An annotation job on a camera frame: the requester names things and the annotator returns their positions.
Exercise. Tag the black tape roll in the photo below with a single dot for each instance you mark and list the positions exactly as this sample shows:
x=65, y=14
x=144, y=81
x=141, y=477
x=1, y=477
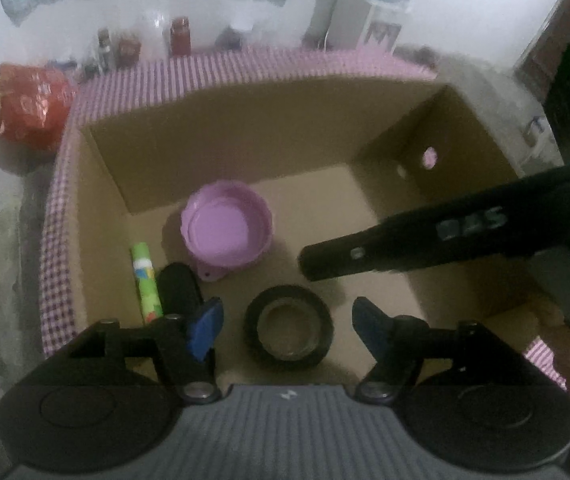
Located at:
x=326, y=330

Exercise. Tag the pink plastic bowl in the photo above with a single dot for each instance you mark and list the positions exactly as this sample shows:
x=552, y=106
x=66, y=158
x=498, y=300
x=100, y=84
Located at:
x=225, y=230

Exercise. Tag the small dark jar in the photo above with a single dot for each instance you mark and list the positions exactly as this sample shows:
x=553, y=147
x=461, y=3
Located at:
x=230, y=39

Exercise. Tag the tall red bottle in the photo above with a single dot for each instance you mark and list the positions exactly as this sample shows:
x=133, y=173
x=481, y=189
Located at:
x=180, y=37

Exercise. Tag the black cylinder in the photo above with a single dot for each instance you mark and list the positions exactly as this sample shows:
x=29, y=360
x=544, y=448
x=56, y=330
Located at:
x=180, y=290

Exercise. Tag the brown cardboard box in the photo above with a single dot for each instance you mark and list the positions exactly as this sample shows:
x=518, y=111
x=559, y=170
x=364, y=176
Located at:
x=290, y=135

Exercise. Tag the clear plastic bottle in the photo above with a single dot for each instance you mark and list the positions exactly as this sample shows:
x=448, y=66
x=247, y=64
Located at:
x=151, y=35

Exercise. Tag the purple checked tablecloth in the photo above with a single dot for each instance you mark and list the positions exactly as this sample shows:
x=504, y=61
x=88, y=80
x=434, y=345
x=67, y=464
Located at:
x=60, y=260

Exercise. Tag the dark glass bottle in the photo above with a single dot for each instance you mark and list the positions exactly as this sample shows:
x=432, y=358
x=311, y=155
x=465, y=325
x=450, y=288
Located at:
x=104, y=52

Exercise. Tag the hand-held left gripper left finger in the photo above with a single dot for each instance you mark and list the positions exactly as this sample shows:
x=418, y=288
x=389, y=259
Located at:
x=205, y=330

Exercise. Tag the red gift bag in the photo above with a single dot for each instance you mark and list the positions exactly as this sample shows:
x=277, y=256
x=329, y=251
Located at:
x=30, y=105

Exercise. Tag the green tube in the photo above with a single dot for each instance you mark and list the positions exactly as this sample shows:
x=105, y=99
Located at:
x=146, y=285

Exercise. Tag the small white object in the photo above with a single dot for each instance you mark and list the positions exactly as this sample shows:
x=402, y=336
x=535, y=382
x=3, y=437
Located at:
x=535, y=130

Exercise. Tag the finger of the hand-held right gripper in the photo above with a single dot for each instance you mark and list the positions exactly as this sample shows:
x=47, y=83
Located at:
x=345, y=255

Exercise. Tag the white water dispenser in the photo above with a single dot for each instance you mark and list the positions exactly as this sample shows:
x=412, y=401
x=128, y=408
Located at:
x=360, y=20

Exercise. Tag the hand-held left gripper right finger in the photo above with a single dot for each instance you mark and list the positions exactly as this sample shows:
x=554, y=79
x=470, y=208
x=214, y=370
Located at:
x=372, y=330

